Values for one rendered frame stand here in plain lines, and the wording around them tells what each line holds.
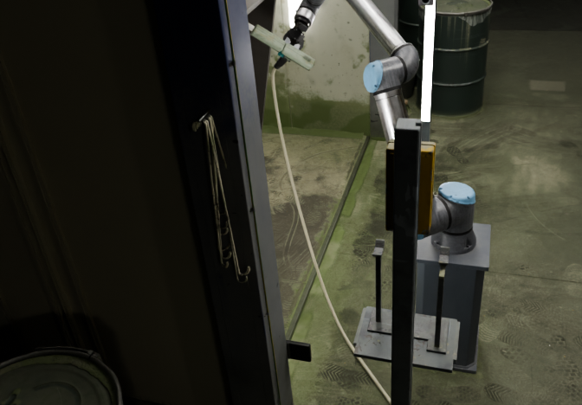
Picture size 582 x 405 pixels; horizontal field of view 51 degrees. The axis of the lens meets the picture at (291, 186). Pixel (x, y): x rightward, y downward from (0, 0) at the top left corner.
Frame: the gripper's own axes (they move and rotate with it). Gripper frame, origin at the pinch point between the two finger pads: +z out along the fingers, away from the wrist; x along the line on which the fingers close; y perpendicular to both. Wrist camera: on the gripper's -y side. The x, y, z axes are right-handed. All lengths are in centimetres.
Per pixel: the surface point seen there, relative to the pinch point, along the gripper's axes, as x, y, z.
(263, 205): -5, -61, 82
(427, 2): -60, 20, -83
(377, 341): -59, -62, 105
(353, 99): -88, 162, -85
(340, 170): -96, 147, -22
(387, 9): -67, 106, -129
